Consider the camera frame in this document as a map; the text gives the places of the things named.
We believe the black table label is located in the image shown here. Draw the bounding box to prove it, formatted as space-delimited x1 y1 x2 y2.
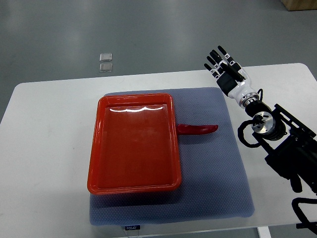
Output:
125 225 141 231

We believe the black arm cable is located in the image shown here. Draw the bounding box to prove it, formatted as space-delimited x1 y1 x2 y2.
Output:
237 120 263 148

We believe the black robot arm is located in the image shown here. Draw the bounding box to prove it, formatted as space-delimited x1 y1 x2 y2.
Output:
204 46 317 193

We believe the upper silver floor plate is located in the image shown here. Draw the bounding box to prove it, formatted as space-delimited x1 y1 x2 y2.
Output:
100 53 112 62

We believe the red plastic tray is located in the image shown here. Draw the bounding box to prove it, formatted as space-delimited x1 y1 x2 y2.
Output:
87 93 182 195

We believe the blue-grey textured mat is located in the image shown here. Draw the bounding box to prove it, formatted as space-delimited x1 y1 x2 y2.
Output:
90 87 254 226

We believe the cardboard box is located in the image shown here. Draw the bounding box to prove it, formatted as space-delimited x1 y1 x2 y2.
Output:
281 0 317 11

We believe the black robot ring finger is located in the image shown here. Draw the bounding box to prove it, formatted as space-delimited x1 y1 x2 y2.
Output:
207 56 223 72

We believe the white table leg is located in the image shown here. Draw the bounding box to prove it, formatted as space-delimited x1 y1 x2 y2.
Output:
257 226 271 238

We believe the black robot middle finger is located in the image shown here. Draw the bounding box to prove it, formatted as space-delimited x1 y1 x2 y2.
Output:
210 50 228 65

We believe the red chili pepper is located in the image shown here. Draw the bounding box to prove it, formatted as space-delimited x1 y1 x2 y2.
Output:
176 124 218 135

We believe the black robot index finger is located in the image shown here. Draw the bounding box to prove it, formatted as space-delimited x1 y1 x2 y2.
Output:
217 45 235 65

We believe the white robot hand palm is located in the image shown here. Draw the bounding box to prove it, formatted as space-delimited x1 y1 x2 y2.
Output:
216 69 259 107

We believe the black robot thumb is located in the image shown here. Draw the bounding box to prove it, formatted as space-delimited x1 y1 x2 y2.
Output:
222 63 245 81

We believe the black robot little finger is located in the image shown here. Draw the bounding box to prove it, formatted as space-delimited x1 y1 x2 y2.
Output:
204 63 221 78

